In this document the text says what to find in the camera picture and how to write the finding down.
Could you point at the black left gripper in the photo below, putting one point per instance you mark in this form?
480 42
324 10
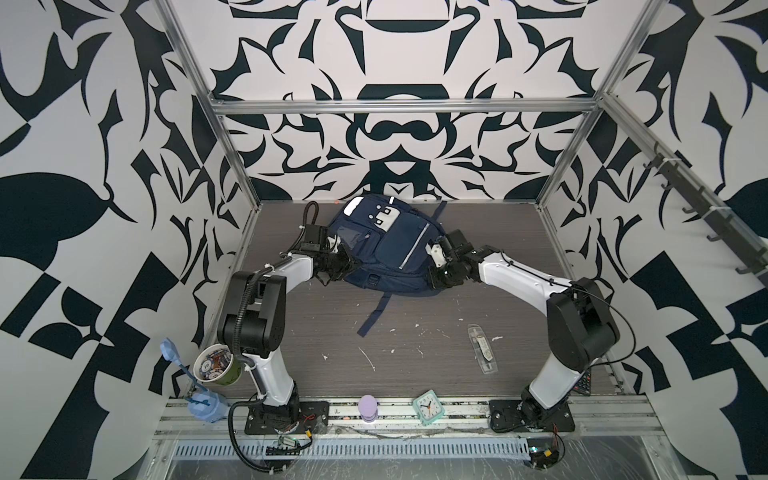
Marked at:
347 263

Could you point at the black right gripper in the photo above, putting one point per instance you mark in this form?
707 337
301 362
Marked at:
434 282

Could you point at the navy blue school backpack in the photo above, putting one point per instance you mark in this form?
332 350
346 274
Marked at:
391 243

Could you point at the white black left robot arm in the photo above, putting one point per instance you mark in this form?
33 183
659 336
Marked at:
252 322

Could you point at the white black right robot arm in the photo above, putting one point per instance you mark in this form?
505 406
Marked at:
580 326

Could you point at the clear plastic bag with eraser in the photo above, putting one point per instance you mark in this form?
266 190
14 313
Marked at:
482 349

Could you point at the purple small bottle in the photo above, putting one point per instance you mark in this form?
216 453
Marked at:
368 408

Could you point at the teal small alarm clock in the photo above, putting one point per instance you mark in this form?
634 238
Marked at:
428 408

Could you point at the green paper cup with items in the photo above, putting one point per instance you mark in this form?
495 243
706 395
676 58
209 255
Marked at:
216 365

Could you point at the black tv remote control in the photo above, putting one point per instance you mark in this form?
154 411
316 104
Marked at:
584 385

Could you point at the light blue water bottle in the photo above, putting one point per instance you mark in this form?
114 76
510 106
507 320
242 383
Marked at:
204 404

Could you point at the small circuit board left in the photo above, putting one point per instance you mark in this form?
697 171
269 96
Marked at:
288 447

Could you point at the small circuit board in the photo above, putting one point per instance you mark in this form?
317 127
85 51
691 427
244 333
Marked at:
545 457
288 447

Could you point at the small circuit board right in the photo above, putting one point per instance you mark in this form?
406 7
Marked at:
545 457

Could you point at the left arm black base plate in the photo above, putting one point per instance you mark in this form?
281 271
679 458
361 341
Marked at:
287 419

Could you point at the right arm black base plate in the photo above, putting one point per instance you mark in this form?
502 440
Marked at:
508 416

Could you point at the white slotted cable duct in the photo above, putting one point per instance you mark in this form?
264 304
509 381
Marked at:
364 449

